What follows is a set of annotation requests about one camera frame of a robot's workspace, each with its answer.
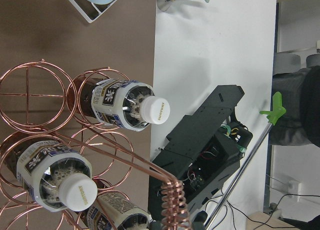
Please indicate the copper wire bottle basket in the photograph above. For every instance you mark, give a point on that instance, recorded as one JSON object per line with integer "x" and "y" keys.
{"x": 109, "y": 151}

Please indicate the tea bottle upper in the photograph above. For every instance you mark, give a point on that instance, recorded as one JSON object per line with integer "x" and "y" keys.
{"x": 109, "y": 102}

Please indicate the green tipped metal rod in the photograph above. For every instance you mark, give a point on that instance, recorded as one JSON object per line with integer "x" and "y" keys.
{"x": 278, "y": 110}

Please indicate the white cup rack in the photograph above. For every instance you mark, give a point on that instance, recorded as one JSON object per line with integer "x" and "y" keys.
{"x": 89, "y": 10}

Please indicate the tea bottle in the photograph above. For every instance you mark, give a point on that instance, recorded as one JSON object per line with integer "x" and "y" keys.
{"x": 113, "y": 210}
{"x": 55, "y": 176}
{"x": 109, "y": 102}

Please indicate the tea bottle lower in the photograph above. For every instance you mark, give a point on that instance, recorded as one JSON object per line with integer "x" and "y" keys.
{"x": 55, "y": 176}

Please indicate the black electronics chassis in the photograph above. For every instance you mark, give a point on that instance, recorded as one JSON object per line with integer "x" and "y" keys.
{"x": 204, "y": 149}

